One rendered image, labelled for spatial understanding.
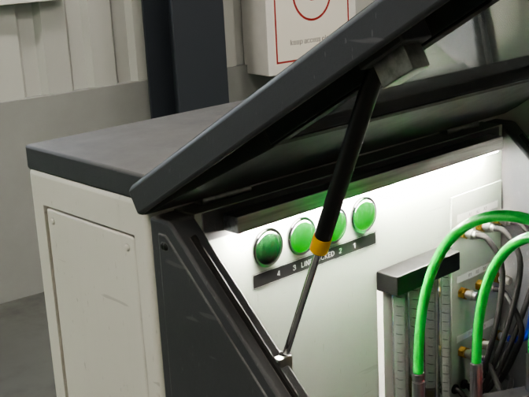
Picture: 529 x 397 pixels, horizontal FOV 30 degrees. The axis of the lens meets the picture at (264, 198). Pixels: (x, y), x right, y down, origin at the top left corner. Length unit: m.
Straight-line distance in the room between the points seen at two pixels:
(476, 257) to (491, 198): 0.10
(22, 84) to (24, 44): 0.20
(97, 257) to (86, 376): 0.19
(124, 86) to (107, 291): 3.96
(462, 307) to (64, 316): 0.62
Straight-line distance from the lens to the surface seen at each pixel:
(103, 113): 5.17
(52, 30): 5.03
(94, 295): 1.33
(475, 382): 1.46
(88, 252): 1.31
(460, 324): 1.61
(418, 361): 1.40
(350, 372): 1.43
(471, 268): 1.60
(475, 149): 1.50
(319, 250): 0.99
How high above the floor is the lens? 1.78
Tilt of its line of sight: 16 degrees down
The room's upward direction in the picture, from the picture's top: 3 degrees counter-clockwise
